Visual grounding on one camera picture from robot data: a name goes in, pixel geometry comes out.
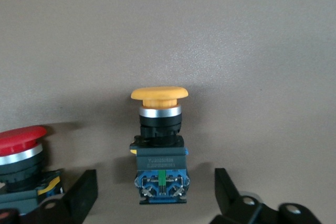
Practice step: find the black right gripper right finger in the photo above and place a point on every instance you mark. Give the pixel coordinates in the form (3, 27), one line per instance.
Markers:
(231, 203)

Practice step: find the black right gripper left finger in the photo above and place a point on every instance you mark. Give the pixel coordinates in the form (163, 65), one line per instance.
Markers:
(76, 197)

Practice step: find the yellow mushroom push button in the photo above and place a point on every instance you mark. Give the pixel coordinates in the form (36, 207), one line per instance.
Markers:
(160, 155)

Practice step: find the red mushroom push button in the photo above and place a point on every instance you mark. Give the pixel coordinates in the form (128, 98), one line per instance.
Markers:
(18, 153)

